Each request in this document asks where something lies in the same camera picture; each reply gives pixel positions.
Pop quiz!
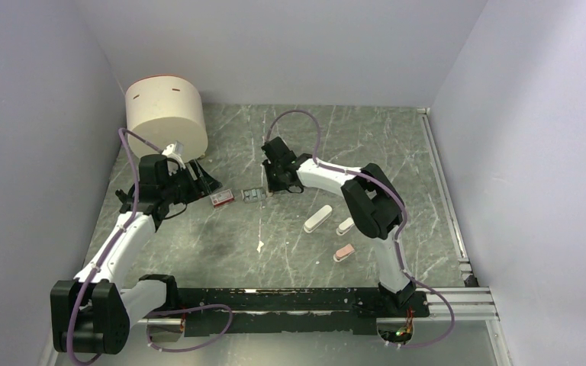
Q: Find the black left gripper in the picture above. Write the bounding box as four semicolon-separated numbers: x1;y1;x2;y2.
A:
161;159;221;204

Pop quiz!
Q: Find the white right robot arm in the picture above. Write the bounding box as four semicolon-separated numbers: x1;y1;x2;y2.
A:
262;137;416;316

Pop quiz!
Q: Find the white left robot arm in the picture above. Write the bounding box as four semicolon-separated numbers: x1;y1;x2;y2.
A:
50;154;222;355

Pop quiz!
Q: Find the small black cylinder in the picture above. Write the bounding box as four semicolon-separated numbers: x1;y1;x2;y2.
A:
115;189;127;203

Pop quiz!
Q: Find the cream cylindrical container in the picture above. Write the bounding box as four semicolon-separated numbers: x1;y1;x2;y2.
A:
125;75;208;162

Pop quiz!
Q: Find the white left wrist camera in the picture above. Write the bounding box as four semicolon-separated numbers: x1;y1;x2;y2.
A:
162;141;184;165

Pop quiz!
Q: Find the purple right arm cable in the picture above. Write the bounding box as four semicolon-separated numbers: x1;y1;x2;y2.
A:
264;109;456;351

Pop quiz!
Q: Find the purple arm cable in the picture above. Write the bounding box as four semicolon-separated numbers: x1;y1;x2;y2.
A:
264;109;456;351
64;127;233;366

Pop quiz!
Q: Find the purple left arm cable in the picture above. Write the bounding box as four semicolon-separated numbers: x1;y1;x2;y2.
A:
64;127;233;366

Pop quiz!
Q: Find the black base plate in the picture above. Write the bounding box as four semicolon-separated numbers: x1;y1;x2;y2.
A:
148;287;430;337

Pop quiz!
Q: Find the aluminium frame rail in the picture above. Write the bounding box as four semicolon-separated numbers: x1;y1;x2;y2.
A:
40;107;501;366

